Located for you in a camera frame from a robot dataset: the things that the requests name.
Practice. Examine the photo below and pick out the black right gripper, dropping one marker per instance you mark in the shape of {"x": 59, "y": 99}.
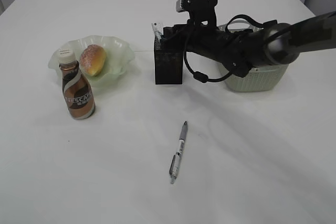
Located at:
{"x": 175, "y": 37}

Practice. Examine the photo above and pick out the clear plastic ruler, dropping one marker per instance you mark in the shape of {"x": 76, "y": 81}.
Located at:
{"x": 157, "y": 30}

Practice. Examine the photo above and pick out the sugared bread roll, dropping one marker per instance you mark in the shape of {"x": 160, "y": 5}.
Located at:
{"x": 92, "y": 60}

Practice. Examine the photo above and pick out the brown Nescafe coffee bottle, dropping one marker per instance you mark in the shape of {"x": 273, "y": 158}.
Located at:
{"x": 76, "y": 89}

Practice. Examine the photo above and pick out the grey white clear pen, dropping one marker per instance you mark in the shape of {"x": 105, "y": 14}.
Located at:
{"x": 177, "y": 157}

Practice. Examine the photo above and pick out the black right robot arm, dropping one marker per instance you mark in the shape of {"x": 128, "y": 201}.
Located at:
{"x": 273, "y": 44}

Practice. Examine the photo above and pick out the black mesh pen holder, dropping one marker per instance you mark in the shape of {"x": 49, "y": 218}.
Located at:
{"x": 168, "y": 65}

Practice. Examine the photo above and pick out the pale green plastic basket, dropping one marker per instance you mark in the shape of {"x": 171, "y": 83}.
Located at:
{"x": 258, "y": 79}

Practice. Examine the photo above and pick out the frosted green glass bowl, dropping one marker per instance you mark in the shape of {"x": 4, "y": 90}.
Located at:
{"x": 119, "y": 54}

